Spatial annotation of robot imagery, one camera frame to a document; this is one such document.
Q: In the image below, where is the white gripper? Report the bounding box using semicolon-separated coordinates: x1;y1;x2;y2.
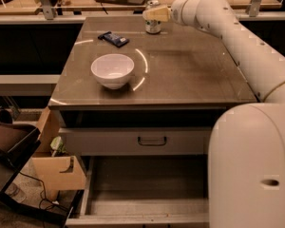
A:
142;0;200;26

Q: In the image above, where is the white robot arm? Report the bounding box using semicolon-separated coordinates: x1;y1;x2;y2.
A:
142;0;285;228

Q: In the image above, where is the grey metal drawer cabinet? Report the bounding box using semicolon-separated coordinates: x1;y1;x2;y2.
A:
47;14;257;157

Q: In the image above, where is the open grey middle drawer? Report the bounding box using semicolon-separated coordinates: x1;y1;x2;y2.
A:
66;155;210;228

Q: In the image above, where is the dark blue snack bar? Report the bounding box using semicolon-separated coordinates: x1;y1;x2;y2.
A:
98;31;129;48

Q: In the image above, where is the white ceramic bowl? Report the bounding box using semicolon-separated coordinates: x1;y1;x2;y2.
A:
90;54;135;89

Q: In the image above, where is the brown cardboard box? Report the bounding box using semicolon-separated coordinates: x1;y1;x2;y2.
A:
32;107;86;201

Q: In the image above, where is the dark brown chair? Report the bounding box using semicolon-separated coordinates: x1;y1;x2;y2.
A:
0;107;40;196

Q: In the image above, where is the closed grey drawer with handle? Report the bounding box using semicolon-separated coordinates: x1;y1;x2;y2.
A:
59;127;211;156

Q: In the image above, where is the black cable on floor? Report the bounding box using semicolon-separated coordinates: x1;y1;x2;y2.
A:
18;171;70;214

